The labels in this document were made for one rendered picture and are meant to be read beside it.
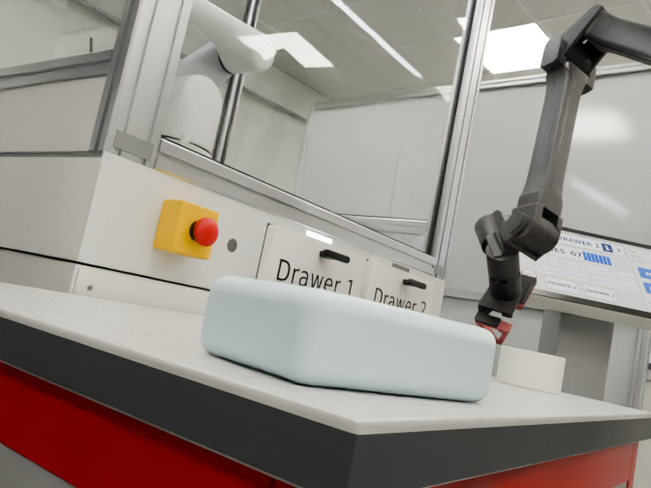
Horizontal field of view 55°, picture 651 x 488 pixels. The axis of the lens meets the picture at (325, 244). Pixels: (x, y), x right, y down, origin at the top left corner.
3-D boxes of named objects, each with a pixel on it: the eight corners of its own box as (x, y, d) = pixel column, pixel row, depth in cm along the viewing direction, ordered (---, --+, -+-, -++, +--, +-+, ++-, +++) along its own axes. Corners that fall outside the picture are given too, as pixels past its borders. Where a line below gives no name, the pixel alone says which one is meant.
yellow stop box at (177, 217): (213, 261, 89) (224, 212, 90) (174, 251, 83) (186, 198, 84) (189, 258, 92) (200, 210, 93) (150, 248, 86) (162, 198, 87)
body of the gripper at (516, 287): (478, 311, 116) (475, 283, 112) (500, 275, 122) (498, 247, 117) (511, 320, 113) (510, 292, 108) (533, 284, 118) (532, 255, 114)
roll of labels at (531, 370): (506, 384, 67) (511, 347, 67) (488, 378, 74) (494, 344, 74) (571, 397, 66) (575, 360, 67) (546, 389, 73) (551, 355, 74)
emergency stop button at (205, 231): (218, 249, 86) (224, 222, 87) (197, 243, 83) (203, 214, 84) (203, 247, 88) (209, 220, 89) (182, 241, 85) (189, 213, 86)
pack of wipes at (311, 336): (376, 374, 43) (387, 310, 44) (493, 407, 36) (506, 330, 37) (189, 350, 34) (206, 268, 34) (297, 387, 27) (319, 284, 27)
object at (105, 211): (436, 337, 158) (446, 281, 160) (77, 260, 78) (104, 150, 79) (189, 288, 215) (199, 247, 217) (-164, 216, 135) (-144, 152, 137)
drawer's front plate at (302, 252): (356, 311, 125) (367, 258, 126) (262, 289, 102) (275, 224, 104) (350, 309, 126) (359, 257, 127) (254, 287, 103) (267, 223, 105)
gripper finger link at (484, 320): (477, 346, 120) (472, 313, 115) (492, 320, 124) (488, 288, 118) (511, 357, 117) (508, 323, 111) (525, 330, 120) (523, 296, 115)
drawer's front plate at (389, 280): (427, 327, 150) (435, 283, 151) (363, 312, 127) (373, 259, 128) (420, 325, 151) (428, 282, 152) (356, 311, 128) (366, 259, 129)
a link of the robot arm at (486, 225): (526, 219, 103) (560, 241, 107) (507, 180, 112) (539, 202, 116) (475, 263, 109) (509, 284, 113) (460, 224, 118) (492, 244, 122)
